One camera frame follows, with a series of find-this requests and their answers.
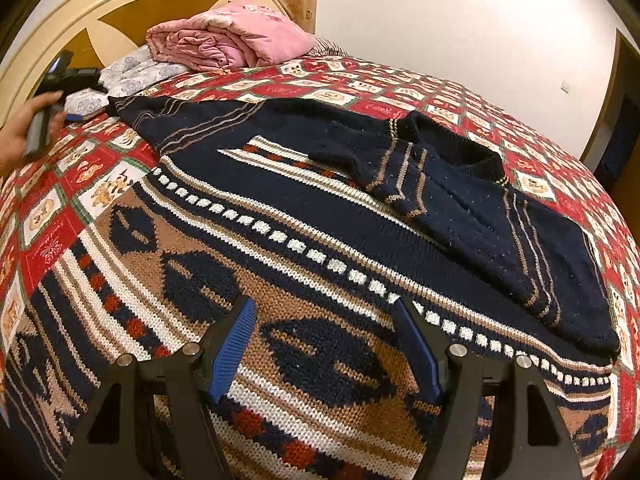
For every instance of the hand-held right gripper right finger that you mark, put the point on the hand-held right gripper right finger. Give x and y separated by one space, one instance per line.
417 355

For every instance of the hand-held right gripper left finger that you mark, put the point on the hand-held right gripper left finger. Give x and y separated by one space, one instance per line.
235 345

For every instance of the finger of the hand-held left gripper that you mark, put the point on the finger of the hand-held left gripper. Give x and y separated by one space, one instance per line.
75 116

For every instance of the navy patterned knit sweater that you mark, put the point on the navy patterned knit sweater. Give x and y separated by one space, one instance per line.
300 240

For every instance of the person's left hand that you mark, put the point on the person's left hand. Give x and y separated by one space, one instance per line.
15 135

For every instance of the black box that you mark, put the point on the black box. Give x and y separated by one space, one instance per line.
84 74

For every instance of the grey floral pillow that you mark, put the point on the grey floral pillow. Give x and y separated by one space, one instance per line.
135 67

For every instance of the cream wooden headboard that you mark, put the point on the cream wooden headboard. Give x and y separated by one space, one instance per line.
60 15

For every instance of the folded pink quilt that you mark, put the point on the folded pink quilt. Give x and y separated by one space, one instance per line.
235 35

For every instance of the striped bed sheet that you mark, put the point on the striped bed sheet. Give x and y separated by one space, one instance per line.
327 47

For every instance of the red checkered bear print blanket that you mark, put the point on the red checkered bear print blanket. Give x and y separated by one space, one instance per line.
350 80

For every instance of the brown wooden door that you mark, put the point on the brown wooden door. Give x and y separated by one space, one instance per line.
617 110

